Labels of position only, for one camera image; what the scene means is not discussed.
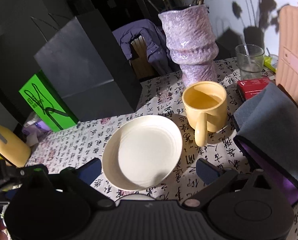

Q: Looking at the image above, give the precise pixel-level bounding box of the cream plate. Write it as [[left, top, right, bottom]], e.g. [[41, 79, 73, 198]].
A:
[[102, 115, 183, 191]]

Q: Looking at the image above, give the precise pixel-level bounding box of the white bowl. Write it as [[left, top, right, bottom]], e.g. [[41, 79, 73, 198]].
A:
[[115, 193, 156, 206]]

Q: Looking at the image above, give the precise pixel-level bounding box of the person left hand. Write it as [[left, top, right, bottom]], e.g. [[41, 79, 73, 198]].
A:
[[0, 220, 9, 240]]

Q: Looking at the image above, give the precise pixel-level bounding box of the yellow thermos jug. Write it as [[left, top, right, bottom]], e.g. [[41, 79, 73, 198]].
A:
[[0, 125, 32, 167]]

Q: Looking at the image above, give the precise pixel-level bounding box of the purple tissue pack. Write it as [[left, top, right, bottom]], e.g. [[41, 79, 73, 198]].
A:
[[22, 112, 50, 147]]

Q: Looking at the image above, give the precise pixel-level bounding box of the yellow mug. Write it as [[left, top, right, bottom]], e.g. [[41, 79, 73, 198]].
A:
[[182, 81, 227, 147]]

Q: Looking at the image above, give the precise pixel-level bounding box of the grey purple pouch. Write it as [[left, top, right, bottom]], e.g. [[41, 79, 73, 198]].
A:
[[233, 83, 298, 205]]

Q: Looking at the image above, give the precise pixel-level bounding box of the green paper bag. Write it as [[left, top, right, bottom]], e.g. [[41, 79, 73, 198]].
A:
[[19, 70, 78, 132]]

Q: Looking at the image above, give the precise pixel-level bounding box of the red small box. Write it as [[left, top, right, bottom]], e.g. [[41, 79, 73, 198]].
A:
[[237, 77, 271, 101]]

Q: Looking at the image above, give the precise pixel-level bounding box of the black paper bag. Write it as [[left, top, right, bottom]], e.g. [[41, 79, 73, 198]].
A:
[[34, 10, 142, 122]]

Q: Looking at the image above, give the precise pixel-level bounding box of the glass cup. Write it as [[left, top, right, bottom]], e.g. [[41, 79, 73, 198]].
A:
[[235, 44, 264, 80]]

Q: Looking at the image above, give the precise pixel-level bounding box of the green snack wrapper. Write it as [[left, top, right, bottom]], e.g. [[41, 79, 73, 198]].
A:
[[264, 55, 278, 73]]

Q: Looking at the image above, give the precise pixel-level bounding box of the pink small suitcase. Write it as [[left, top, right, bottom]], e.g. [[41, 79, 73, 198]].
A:
[[276, 5, 298, 106]]

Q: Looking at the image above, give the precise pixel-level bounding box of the purple jacket on chair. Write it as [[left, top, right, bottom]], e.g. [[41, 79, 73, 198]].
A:
[[113, 19, 180, 75]]

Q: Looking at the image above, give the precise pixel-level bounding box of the purple ceramic vase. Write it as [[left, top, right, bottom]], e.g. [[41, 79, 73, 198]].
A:
[[158, 4, 219, 87]]

